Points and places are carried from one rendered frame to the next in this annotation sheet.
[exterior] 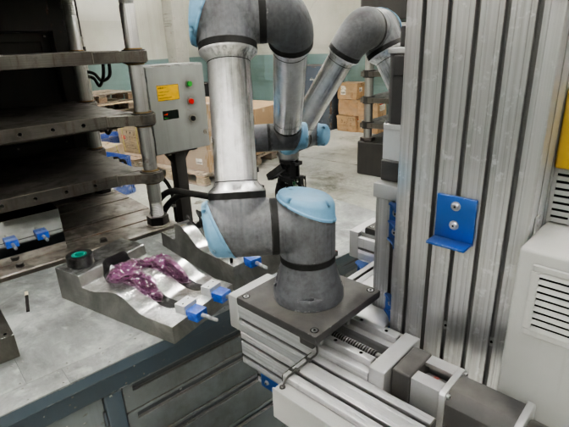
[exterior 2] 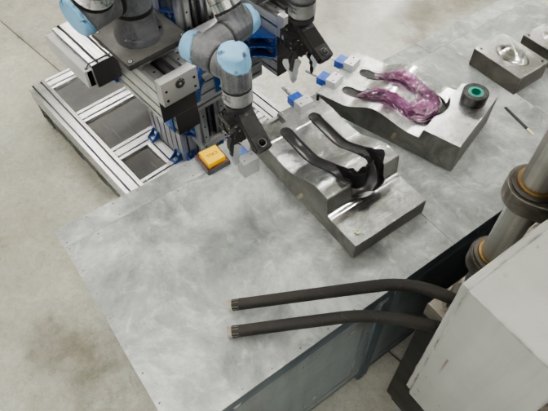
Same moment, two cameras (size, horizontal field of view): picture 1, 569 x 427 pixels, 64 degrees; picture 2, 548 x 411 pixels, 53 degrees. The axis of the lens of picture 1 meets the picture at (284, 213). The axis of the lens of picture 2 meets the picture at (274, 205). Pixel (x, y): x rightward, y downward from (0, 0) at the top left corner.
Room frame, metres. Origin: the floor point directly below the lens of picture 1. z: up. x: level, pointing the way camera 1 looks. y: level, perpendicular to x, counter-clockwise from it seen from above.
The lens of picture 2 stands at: (2.61, 0.16, 2.08)
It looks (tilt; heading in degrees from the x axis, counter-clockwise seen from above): 54 degrees down; 186
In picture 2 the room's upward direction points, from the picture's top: 1 degrees counter-clockwise
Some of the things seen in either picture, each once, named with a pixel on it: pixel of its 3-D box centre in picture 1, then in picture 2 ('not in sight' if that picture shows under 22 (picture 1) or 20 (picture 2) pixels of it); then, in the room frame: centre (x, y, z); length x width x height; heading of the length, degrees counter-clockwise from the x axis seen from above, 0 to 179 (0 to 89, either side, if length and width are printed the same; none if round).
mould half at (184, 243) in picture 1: (223, 238); (333, 164); (1.56, 0.23, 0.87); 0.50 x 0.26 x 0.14; 40
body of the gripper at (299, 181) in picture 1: (290, 174); (237, 116); (1.60, -0.03, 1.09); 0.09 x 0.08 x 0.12; 41
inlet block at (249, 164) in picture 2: not in sight; (238, 153); (1.59, -0.04, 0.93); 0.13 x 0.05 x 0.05; 41
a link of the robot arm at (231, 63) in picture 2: not in sight; (234, 67); (1.61, -0.03, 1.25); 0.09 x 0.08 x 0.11; 57
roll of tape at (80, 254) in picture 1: (80, 258); (475, 95); (1.30, 0.65, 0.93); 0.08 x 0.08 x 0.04
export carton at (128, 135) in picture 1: (142, 136); not in sight; (6.52, 2.00, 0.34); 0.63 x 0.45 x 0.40; 50
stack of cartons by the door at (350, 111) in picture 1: (361, 107); not in sight; (8.04, -1.42, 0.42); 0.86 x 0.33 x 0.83; 50
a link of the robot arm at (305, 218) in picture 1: (303, 222); not in sight; (0.86, -0.04, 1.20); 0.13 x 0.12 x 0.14; 94
